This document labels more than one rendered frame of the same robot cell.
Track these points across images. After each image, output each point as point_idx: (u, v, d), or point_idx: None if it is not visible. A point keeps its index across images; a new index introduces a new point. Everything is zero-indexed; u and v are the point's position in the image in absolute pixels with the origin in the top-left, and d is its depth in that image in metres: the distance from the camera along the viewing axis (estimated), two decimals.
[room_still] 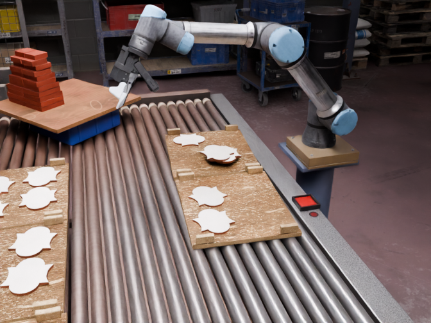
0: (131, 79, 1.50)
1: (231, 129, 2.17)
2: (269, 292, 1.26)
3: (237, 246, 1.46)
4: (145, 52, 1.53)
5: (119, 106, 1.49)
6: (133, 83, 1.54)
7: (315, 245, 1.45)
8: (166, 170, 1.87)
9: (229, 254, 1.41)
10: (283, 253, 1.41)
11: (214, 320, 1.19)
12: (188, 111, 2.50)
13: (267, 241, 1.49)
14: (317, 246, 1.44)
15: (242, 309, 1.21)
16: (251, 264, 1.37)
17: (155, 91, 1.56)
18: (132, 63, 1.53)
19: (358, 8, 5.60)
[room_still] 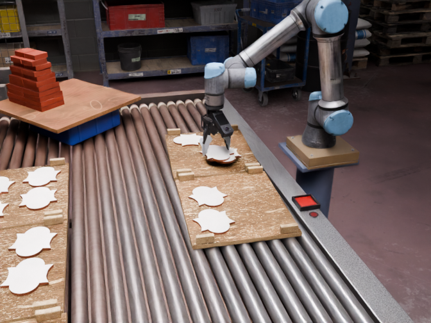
0: (204, 132, 1.82)
1: None
2: (269, 292, 1.26)
3: (237, 246, 1.46)
4: (211, 105, 1.77)
5: (204, 154, 1.86)
6: (213, 131, 1.82)
7: (315, 245, 1.45)
8: (166, 170, 1.87)
9: (229, 254, 1.41)
10: (283, 253, 1.41)
11: (214, 320, 1.19)
12: (188, 111, 2.50)
13: (267, 241, 1.49)
14: (317, 246, 1.44)
15: (242, 309, 1.21)
16: (251, 264, 1.37)
17: (224, 136, 1.76)
18: (210, 115, 1.82)
19: (358, 8, 5.60)
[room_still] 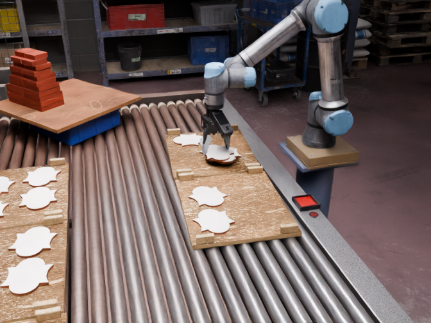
0: (204, 131, 1.82)
1: None
2: (269, 292, 1.26)
3: (237, 246, 1.46)
4: (210, 104, 1.77)
5: (204, 154, 1.86)
6: (213, 131, 1.82)
7: (315, 245, 1.45)
8: (166, 170, 1.87)
9: (229, 254, 1.41)
10: (283, 253, 1.41)
11: (214, 320, 1.19)
12: (188, 111, 2.50)
13: (267, 241, 1.49)
14: (317, 246, 1.44)
15: (242, 309, 1.21)
16: (251, 264, 1.37)
17: (224, 136, 1.76)
18: (210, 114, 1.82)
19: (358, 8, 5.60)
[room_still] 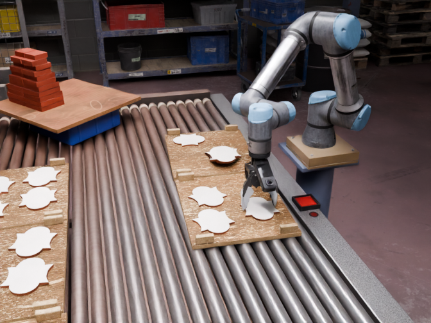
0: (244, 182, 1.54)
1: (231, 129, 2.17)
2: (269, 292, 1.26)
3: (237, 246, 1.46)
4: (253, 152, 1.49)
5: (243, 208, 1.58)
6: (254, 183, 1.53)
7: (315, 245, 1.45)
8: (166, 170, 1.87)
9: (229, 254, 1.41)
10: (283, 253, 1.41)
11: (214, 320, 1.19)
12: (188, 111, 2.50)
13: (267, 241, 1.49)
14: (317, 246, 1.44)
15: (242, 309, 1.21)
16: (251, 264, 1.37)
17: (265, 191, 1.47)
18: (254, 163, 1.54)
19: (358, 8, 5.60)
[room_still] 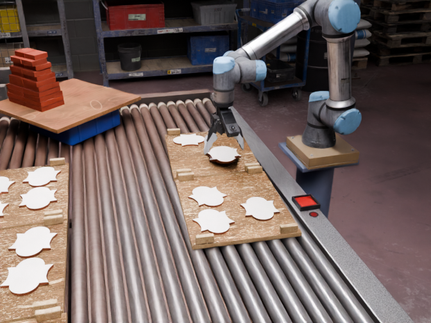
0: (210, 128, 1.70)
1: None
2: (269, 292, 1.26)
3: (237, 246, 1.46)
4: (218, 101, 1.65)
5: (205, 152, 1.73)
6: (220, 131, 1.70)
7: (315, 245, 1.45)
8: (166, 170, 1.87)
9: (229, 254, 1.41)
10: (283, 253, 1.41)
11: (214, 320, 1.19)
12: (188, 111, 2.50)
13: (267, 241, 1.49)
14: (317, 246, 1.44)
15: (242, 309, 1.21)
16: (251, 264, 1.37)
17: (229, 136, 1.64)
18: (219, 112, 1.70)
19: None
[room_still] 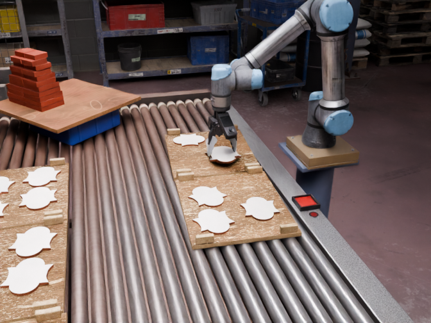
0: (209, 132, 1.83)
1: None
2: (269, 292, 1.26)
3: (237, 246, 1.46)
4: (216, 106, 1.78)
5: (208, 154, 1.87)
6: (218, 132, 1.83)
7: (315, 245, 1.45)
8: (166, 170, 1.87)
9: (229, 254, 1.41)
10: (283, 253, 1.41)
11: (214, 320, 1.19)
12: (188, 111, 2.50)
13: (267, 241, 1.49)
14: (317, 246, 1.44)
15: (242, 309, 1.21)
16: (251, 264, 1.37)
17: (227, 138, 1.77)
18: (217, 115, 1.83)
19: (358, 8, 5.60)
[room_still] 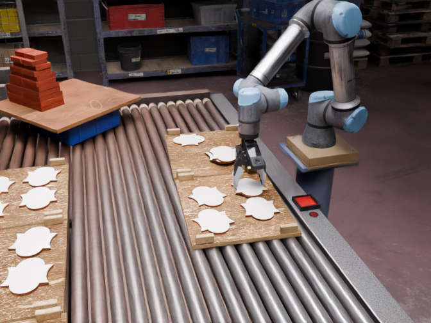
0: (235, 162, 1.65)
1: (231, 129, 2.17)
2: (269, 292, 1.26)
3: (237, 246, 1.46)
4: (242, 133, 1.61)
5: (234, 187, 1.69)
6: (244, 163, 1.65)
7: (315, 245, 1.45)
8: (166, 170, 1.87)
9: (229, 254, 1.41)
10: (283, 253, 1.41)
11: (214, 320, 1.19)
12: (188, 111, 2.50)
13: (267, 241, 1.49)
14: (317, 246, 1.44)
15: (242, 309, 1.21)
16: (251, 264, 1.37)
17: (253, 169, 1.58)
18: (244, 144, 1.65)
19: (358, 8, 5.60)
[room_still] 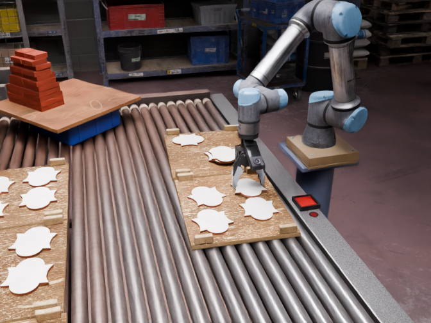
0: (234, 163, 1.65)
1: (230, 129, 2.16)
2: (267, 293, 1.26)
3: (237, 247, 1.46)
4: (242, 133, 1.61)
5: (233, 187, 1.69)
6: (244, 163, 1.65)
7: (314, 245, 1.44)
8: (165, 170, 1.87)
9: (228, 254, 1.41)
10: (281, 254, 1.41)
11: (213, 322, 1.19)
12: (188, 111, 2.51)
13: (267, 242, 1.49)
14: (316, 246, 1.44)
15: (240, 309, 1.20)
16: (249, 265, 1.37)
17: (253, 169, 1.58)
18: (243, 144, 1.65)
19: (358, 8, 5.60)
